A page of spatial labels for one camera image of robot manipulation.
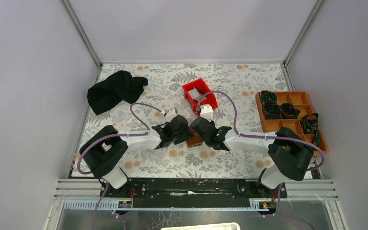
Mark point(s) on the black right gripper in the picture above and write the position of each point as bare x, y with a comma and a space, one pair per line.
212, 122

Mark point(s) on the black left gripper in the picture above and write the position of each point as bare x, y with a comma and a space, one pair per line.
186, 135

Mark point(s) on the brown leather card holder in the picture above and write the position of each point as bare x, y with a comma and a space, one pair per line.
195, 140

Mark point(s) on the stack of credit cards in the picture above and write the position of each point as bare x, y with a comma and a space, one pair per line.
196, 95

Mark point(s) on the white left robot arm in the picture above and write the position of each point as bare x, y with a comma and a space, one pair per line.
102, 152

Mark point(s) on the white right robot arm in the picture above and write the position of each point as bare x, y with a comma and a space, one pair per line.
290, 154

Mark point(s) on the red plastic bin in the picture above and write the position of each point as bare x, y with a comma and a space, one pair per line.
203, 88

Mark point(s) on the floral table mat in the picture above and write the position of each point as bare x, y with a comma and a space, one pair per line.
237, 85

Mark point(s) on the dark rolled tie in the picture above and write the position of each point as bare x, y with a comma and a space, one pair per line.
268, 97
272, 111
288, 111

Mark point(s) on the black cloth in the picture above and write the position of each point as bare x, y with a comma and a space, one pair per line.
119, 86

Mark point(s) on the orange compartment tray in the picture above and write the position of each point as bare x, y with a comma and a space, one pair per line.
300, 101

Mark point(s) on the dark patterned tie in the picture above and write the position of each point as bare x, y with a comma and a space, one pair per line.
310, 127

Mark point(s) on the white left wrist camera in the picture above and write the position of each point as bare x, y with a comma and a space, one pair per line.
169, 114

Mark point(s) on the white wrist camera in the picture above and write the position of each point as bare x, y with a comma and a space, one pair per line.
207, 112
169, 114

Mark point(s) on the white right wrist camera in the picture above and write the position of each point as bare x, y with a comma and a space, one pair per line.
207, 112

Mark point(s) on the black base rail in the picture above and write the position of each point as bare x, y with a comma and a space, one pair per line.
192, 193

